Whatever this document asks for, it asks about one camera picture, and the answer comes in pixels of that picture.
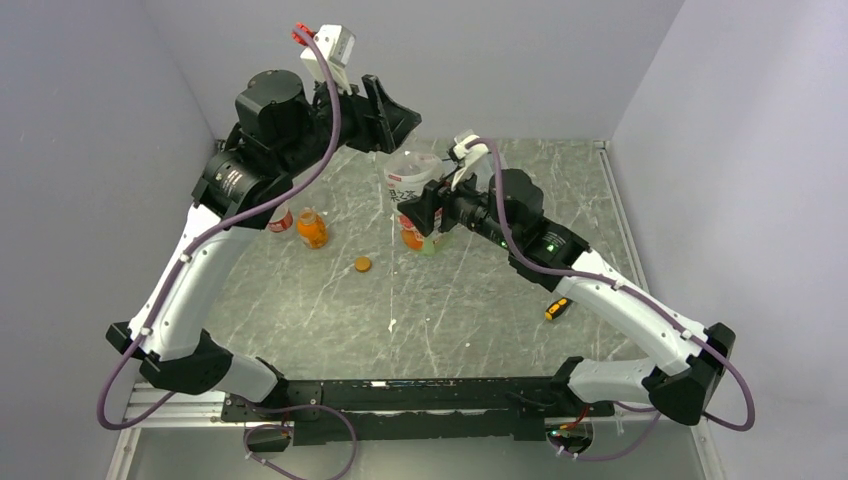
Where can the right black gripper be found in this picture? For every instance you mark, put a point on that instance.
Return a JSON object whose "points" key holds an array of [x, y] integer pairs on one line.
{"points": [[423, 208]]}

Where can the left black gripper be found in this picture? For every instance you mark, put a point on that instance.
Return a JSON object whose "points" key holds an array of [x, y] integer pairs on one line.
{"points": [[395, 120]]}

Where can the small red label bottle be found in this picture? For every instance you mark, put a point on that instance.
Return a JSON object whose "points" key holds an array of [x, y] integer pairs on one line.
{"points": [[281, 219]]}

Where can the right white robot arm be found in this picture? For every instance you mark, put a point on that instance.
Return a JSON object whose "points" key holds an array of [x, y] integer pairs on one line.
{"points": [[684, 358]]}

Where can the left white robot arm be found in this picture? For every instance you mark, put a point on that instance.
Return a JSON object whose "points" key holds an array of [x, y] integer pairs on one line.
{"points": [[280, 133]]}

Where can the orange bottle cap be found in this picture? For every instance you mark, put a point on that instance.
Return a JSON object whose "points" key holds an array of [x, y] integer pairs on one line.
{"points": [[362, 264]]}

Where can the clear plastic screw box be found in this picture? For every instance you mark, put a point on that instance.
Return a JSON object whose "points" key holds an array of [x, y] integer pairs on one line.
{"points": [[498, 162]]}

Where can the orange juice bottle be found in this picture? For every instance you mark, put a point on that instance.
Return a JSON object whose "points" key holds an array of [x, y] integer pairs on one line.
{"points": [[311, 228]]}

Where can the orange black screwdriver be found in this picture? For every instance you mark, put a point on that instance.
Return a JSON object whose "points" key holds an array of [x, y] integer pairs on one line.
{"points": [[557, 308]]}

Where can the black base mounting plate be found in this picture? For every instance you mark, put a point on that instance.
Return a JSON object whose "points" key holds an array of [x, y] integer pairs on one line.
{"points": [[521, 408]]}

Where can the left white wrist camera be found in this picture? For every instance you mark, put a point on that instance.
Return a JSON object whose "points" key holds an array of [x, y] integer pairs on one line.
{"points": [[336, 43]]}

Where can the aluminium rail frame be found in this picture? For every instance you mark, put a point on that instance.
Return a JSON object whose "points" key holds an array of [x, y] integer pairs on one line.
{"points": [[183, 411]]}

